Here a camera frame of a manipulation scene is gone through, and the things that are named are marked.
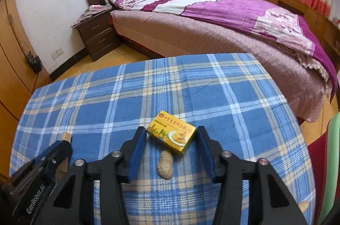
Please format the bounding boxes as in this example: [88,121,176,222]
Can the wooden puzzle piece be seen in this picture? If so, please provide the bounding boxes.
[56,131,71,180]

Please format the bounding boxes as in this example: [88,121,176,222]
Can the small yellow snack box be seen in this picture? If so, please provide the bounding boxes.
[146,111,196,155]

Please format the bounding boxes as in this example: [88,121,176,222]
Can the peanut at table centre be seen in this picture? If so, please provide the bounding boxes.
[298,200,309,214]

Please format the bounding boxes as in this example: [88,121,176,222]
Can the red bin green rim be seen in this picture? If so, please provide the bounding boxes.
[308,114,339,224]

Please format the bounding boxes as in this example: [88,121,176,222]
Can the wooden wardrobe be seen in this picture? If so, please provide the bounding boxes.
[0,0,50,181]

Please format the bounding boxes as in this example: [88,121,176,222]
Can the black bag on wardrobe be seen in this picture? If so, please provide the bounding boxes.
[26,51,43,74]

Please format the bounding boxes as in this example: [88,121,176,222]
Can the peanut beside yellow box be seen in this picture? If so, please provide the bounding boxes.
[157,149,173,180]

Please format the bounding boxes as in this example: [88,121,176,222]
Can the blue plaid tablecloth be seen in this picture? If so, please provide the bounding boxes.
[8,52,317,225]

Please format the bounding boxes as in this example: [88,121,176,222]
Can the dark wood nightstand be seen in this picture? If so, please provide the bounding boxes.
[75,10,122,62]

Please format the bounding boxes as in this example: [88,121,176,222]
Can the folded cloth on nightstand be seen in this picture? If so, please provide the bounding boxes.
[71,5,112,28]

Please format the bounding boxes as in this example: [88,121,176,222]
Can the purple floral quilt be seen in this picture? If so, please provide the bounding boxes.
[109,0,338,96]

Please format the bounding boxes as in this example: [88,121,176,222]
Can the long wooden cabinet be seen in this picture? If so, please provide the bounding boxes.
[264,0,340,71]

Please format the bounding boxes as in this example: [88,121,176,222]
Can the bed with mauve cover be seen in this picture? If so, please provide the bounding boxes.
[111,6,333,122]

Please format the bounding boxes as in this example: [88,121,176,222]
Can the wall power socket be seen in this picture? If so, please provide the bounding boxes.
[51,48,63,60]

